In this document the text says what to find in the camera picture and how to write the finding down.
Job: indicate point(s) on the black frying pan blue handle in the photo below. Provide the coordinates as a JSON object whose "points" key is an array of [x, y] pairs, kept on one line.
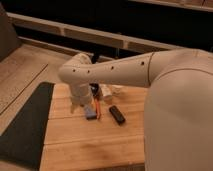
{"points": [[90, 110]]}

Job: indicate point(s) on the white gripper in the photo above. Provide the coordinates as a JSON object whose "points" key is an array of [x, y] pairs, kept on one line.
{"points": [[80, 100]]}

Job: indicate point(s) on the black rectangular remote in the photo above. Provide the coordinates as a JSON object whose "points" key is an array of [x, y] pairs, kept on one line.
{"points": [[117, 115]]}

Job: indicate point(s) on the dark green floor mat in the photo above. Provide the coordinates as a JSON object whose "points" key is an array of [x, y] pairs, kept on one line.
{"points": [[22, 141]]}

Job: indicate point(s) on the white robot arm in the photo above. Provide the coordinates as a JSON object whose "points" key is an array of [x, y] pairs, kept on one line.
{"points": [[178, 108]]}

